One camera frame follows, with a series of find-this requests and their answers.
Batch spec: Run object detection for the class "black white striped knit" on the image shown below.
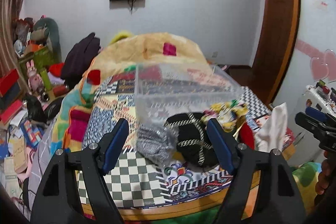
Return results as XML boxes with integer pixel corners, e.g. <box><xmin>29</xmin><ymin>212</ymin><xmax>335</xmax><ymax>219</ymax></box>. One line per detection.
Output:
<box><xmin>164</xmin><ymin>112</ymin><xmax>219</xmax><ymax>168</ymax></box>

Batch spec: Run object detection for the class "red flat box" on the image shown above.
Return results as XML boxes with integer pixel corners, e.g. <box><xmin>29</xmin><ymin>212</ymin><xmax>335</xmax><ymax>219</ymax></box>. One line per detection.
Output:
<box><xmin>0</xmin><ymin>69</ymin><xmax>19</xmax><ymax>97</ymax></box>

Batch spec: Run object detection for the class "brown wooden door frame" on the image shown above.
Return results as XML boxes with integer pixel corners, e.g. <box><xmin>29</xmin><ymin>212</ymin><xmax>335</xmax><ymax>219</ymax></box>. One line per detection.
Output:
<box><xmin>233</xmin><ymin>0</ymin><xmax>301</xmax><ymax>106</ymax></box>

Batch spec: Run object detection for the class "patterned patchwork tablecloth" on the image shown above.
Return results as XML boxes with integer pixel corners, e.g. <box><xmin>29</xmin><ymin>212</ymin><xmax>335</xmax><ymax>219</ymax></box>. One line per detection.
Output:
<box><xmin>83</xmin><ymin>67</ymin><xmax>270</xmax><ymax>209</ymax></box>

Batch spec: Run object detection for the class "striped red beige curtain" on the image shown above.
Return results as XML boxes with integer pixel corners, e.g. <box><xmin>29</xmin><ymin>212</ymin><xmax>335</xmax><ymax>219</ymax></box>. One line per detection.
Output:
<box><xmin>0</xmin><ymin>0</ymin><xmax>40</xmax><ymax>77</ymax></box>

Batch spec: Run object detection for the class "beige colourful blanket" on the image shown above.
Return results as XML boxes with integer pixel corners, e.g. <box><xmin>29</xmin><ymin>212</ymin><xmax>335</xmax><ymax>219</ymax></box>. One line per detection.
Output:
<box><xmin>50</xmin><ymin>32</ymin><xmax>208</xmax><ymax>155</ymax></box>

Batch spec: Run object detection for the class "grey white knit cloth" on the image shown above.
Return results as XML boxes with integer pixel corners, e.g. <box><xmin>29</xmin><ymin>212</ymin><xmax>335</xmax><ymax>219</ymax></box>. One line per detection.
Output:
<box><xmin>135</xmin><ymin>123</ymin><xmax>178</xmax><ymax>168</ymax></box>

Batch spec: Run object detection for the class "clear plastic storage box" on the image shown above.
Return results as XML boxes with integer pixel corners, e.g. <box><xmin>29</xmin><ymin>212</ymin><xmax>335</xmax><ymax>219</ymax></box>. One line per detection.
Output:
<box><xmin>134</xmin><ymin>63</ymin><xmax>243</xmax><ymax>124</ymax></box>

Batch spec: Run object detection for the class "yellow floral cloth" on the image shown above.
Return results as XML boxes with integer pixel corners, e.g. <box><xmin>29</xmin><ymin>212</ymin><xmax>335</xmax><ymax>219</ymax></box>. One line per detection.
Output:
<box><xmin>201</xmin><ymin>100</ymin><xmax>249</xmax><ymax>133</ymax></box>

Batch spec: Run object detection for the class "grey green plush toy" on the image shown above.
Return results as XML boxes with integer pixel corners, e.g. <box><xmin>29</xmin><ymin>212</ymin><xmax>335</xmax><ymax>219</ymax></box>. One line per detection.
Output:
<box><xmin>30</xmin><ymin>17</ymin><xmax>62</xmax><ymax>63</ymax></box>

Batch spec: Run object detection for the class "white soft cloth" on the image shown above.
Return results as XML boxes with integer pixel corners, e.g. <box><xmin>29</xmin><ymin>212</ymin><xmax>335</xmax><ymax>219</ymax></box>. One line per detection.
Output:
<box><xmin>255</xmin><ymin>102</ymin><xmax>288</xmax><ymax>152</ymax></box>

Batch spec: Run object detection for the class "pink bunny plush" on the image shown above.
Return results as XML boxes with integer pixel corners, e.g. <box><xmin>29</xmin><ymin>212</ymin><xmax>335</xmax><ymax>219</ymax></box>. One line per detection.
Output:
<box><xmin>26</xmin><ymin>60</ymin><xmax>44</xmax><ymax>93</ymax></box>

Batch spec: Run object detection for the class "yellow green fuzzy object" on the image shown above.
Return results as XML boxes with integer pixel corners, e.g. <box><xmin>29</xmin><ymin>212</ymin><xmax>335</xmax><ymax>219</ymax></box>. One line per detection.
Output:
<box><xmin>109</xmin><ymin>31</ymin><xmax>134</xmax><ymax>45</ymax></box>

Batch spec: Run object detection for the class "person's right hand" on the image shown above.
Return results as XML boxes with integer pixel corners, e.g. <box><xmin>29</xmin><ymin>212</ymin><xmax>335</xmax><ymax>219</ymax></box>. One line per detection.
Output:
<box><xmin>315</xmin><ymin>151</ymin><xmax>334</xmax><ymax>195</ymax></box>

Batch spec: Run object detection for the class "red soft cloth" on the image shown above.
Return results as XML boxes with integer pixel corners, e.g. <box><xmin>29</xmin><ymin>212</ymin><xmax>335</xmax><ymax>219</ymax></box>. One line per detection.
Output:
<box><xmin>238</xmin><ymin>122</ymin><xmax>255</xmax><ymax>150</ymax></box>

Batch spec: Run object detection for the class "green cardboard box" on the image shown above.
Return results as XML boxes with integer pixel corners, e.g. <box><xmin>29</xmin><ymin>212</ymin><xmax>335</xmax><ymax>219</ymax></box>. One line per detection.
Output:
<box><xmin>18</xmin><ymin>47</ymin><xmax>59</xmax><ymax>80</ymax></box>

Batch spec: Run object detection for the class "pink heart wall decoration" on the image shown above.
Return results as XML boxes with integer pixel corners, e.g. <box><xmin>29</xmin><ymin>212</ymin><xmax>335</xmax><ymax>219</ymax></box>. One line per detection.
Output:
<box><xmin>310</xmin><ymin>50</ymin><xmax>336</xmax><ymax>83</ymax></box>

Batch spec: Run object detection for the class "dark purple clothing pile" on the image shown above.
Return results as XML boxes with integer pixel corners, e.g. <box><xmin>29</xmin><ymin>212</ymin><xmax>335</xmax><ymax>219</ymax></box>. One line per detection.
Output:
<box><xmin>60</xmin><ymin>32</ymin><xmax>101</xmax><ymax>90</ymax></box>

